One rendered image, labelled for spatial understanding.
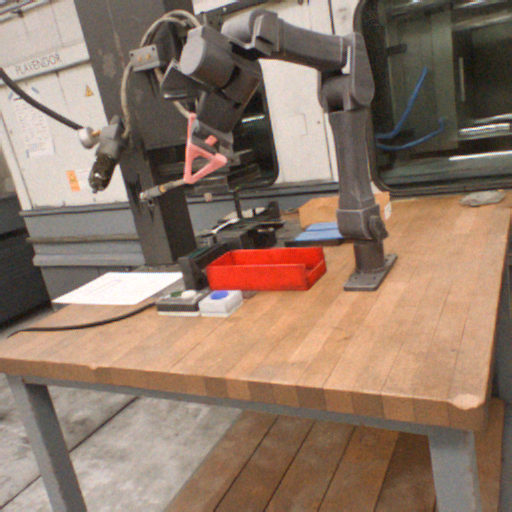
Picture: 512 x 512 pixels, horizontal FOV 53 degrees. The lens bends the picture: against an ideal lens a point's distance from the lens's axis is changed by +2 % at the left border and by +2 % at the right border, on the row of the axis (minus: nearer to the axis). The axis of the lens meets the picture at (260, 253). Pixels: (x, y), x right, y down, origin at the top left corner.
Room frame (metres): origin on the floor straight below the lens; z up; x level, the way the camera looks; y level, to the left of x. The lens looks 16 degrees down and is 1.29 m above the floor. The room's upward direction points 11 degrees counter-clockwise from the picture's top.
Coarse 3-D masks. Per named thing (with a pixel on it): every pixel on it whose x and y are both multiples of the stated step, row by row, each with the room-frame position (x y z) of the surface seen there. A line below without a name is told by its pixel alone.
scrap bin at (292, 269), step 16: (224, 256) 1.20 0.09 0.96; (240, 256) 1.21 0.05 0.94; (256, 256) 1.19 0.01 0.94; (272, 256) 1.17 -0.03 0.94; (288, 256) 1.15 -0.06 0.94; (304, 256) 1.13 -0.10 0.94; (320, 256) 1.11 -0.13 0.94; (208, 272) 1.12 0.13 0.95; (224, 272) 1.10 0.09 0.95; (240, 272) 1.08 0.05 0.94; (256, 272) 1.06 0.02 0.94; (272, 272) 1.04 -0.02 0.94; (288, 272) 1.02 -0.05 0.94; (304, 272) 1.00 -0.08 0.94; (320, 272) 1.07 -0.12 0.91; (224, 288) 1.11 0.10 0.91; (240, 288) 1.09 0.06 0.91; (256, 288) 1.06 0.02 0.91; (272, 288) 1.04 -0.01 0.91; (288, 288) 1.03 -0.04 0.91; (304, 288) 1.01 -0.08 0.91
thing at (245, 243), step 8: (224, 240) 1.29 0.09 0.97; (232, 240) 1.27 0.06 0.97; (240, 240) 1.26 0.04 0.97; (248, 240) 1.30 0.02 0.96; (256, 240) 1.39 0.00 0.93; (264, 240) 1.38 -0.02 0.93; (272, 240) 1.41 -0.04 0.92; (232, 248) 1.28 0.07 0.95; (240, 248) 1.26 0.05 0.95; (248, 248) 1.29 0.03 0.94; (256, 248) 1.40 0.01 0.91; (264, 248) 1.38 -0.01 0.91
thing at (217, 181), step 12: (216, 144) 1.36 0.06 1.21; (228, 156) 1.32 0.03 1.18; (240, 156) 1.31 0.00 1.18; (252, 156) 1.37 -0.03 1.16; (168, 168) 1.42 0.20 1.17; (180, 168) 1.40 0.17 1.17; (192, 168) 1.38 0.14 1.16; (228, 168) 1.32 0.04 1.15; (240, 168) 1.36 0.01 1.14; (252, 168) 1.38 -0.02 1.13; (204, 180) 1.29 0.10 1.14; (216, 180) 1.27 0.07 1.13; (228, 180) 1.26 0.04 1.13; (240, 180) 1.31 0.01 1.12; (204, 192) 1.30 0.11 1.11
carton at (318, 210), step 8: (312, 200) 1.63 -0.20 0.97; (320, 200) 1.61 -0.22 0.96; (328, 200) 1.60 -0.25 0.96; (336, 200) 1.59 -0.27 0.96; (376, 200) 1.52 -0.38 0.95; (384, 200) 1.51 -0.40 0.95; (304, 208) 1.52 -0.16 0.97; (312, 208) 1.51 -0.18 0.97; (320, 208) 1.49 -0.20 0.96; (328, 208) 1.48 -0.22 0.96; (336, 208) 1.47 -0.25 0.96; (384, 208) 1.45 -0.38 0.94; (304, 216) 1.52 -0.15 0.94; (312, 216) 1.51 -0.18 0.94; (320, 216) 1.50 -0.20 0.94; (328, 216) 1.48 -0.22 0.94; (384, 216) 1.44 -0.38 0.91; (304, 224) 1.52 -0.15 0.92
